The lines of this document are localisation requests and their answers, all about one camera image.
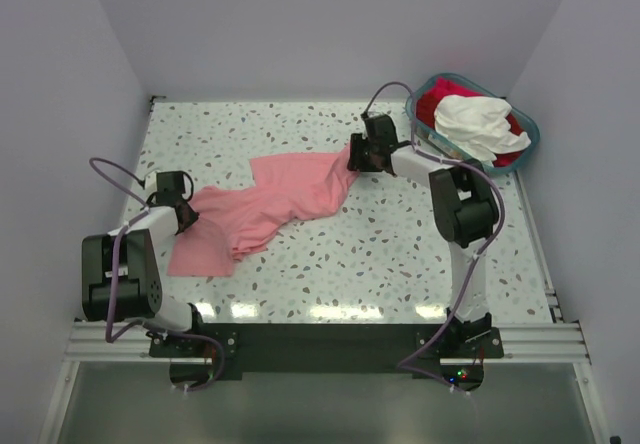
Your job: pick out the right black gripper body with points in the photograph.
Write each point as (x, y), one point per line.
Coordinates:
(373, 150)

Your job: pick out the pink t shirt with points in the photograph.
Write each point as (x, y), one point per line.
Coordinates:
(234, 224)

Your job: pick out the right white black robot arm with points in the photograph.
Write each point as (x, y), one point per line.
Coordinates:
(467, 213)

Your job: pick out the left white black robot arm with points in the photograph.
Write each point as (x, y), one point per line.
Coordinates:
(121, 283)

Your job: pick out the white t shirt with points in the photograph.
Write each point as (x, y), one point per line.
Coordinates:
(478, 125)

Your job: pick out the teal plastic basket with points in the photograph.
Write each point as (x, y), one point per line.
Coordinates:
(450, 150)

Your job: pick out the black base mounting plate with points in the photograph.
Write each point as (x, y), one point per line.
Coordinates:
(230, 351)

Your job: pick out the aluminium frame rail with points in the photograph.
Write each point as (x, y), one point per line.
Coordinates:
(534, 394)

